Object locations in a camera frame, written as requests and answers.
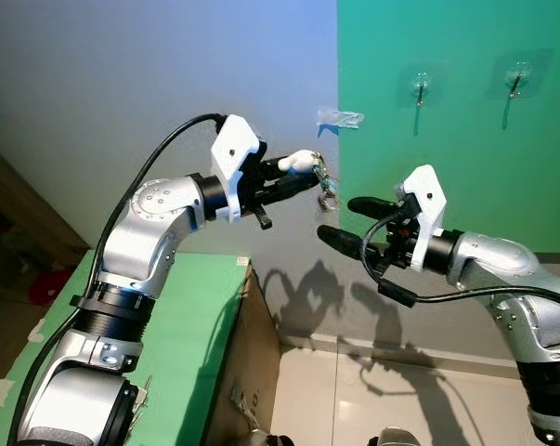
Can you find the red object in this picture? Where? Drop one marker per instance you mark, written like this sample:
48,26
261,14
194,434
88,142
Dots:
49,283

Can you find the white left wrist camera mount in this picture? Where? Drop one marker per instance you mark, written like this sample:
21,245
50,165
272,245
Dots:
233,149

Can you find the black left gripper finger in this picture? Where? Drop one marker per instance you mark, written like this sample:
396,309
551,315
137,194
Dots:
285,167
298,189

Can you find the green-topped cardboard box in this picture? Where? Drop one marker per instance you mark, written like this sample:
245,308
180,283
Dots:
196,316

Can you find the green wall board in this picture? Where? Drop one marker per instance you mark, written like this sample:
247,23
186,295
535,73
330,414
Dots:
484,158

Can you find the right robot leg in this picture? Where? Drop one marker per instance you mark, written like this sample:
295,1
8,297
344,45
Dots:
396,437

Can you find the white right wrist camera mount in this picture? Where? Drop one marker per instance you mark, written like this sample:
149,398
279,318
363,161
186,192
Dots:
426,190

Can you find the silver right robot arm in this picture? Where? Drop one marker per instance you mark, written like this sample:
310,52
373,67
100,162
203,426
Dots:
502,265

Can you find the clear adhesive wall hook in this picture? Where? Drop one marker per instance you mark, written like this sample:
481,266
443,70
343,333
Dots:
517,82
421,86

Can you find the clear tape piece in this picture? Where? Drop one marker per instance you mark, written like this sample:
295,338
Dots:
340,118

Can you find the metal key bunch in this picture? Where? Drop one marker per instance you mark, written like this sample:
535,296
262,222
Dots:
327,192

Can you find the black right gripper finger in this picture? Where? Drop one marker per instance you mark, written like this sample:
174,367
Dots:
354,245
372,208

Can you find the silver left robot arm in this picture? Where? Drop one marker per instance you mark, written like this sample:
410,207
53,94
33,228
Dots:
149,232

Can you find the brown wooden cabinet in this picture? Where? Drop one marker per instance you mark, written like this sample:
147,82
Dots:
19,214

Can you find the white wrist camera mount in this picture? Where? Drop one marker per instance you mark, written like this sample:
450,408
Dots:
426,190
233,149

